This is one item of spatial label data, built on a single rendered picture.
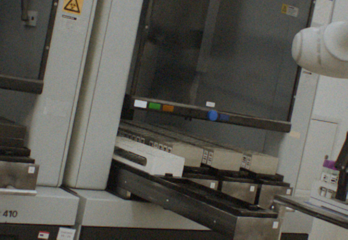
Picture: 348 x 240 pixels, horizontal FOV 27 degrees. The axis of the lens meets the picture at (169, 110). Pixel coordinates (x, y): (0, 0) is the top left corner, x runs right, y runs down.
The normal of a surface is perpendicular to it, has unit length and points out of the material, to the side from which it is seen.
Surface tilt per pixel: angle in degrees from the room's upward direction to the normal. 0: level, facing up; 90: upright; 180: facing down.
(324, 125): 90
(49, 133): 90
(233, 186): 90
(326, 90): 90
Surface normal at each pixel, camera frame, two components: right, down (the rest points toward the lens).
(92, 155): 0.58, 0.16
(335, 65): -0.07, 0.84
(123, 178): -0.79, -0.13
